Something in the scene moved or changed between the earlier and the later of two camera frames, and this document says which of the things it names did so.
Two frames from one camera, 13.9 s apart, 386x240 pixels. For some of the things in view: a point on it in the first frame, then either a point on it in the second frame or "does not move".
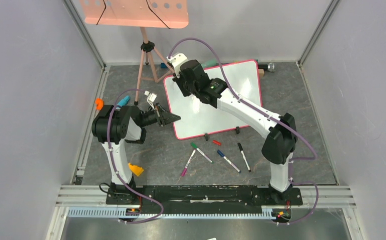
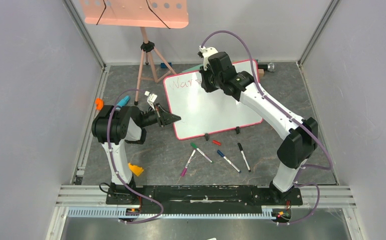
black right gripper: x=178 y=80 -> x=207 y=81
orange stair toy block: x=136 y=169 does not move
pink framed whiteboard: x=242 y=78 does not move
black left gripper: x=165 y=117 does not move
